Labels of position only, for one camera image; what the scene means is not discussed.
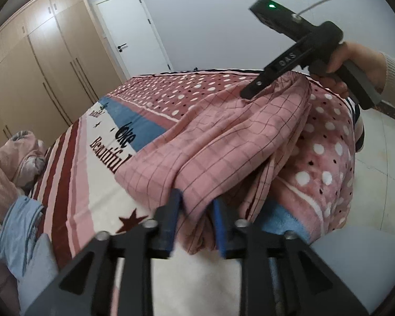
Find light blue garment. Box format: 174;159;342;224
0;196;58;303

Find beige wooden wardrobe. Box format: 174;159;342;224
0;0;126;145

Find pink rumpled clothes pile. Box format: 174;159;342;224
0;130;47;303

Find striped dotted printed blanket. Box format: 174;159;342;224
29;67;363;316

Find person's right hand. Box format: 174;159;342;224
311;41;387;97

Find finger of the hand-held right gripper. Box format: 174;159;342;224
240;68;285;100

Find pink checked pants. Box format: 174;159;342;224
115;71;313;255

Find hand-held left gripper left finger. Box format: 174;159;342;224
20;188;183;316

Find white door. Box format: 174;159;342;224
94;0;172;78

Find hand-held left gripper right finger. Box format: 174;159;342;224
212;200;371;316

